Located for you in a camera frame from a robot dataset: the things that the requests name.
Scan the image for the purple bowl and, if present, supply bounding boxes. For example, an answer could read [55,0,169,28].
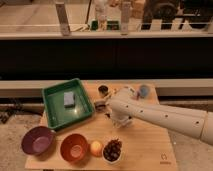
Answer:
[21,126,55,155]

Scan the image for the small dark cup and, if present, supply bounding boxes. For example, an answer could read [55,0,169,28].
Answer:
[98,85,108,95]

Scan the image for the small metal toy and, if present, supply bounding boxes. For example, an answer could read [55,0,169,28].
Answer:
[94,99,107,113]

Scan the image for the blue cup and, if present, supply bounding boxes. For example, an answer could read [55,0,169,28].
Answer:
[138,85,150,98]

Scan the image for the orange bowl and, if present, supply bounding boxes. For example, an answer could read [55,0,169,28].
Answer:
[60,134,89,163]

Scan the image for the green crate in background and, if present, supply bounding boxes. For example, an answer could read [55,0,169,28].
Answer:
[90,20,120,31]

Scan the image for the orange fruit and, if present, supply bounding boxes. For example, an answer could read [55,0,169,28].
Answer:
[90,141,103,157]

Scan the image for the white bowl of grapes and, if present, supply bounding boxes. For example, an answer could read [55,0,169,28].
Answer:
[102,139,122,164]

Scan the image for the green plastic tray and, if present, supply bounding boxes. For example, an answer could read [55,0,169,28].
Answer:
[42,78,94,131]

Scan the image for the blue sponge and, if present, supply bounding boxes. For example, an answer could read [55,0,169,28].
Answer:
[64,91,75,107]

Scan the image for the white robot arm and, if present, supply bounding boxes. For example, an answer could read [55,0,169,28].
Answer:
[107,87,213,145]

